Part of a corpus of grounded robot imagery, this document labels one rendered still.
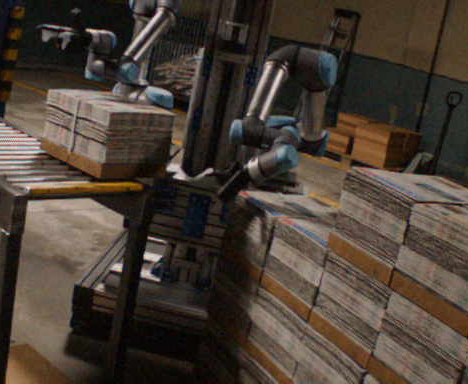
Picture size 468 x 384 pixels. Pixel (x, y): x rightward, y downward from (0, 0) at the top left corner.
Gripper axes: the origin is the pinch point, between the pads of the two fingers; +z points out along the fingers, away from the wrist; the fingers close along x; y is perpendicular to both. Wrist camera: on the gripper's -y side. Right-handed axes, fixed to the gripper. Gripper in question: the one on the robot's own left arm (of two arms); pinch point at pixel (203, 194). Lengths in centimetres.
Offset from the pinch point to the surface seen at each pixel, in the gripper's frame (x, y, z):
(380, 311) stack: -26, -49, -63
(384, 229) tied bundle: -11, -36, -69
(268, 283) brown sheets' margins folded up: -26.3, -21.6, -17.1
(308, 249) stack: -17.3, -24.0, -38.0
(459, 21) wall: -224, 686, 62
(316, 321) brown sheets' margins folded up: -31, -40, -38
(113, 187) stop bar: 22.2, -20.2, 10.5
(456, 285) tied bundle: -18, -57, -88
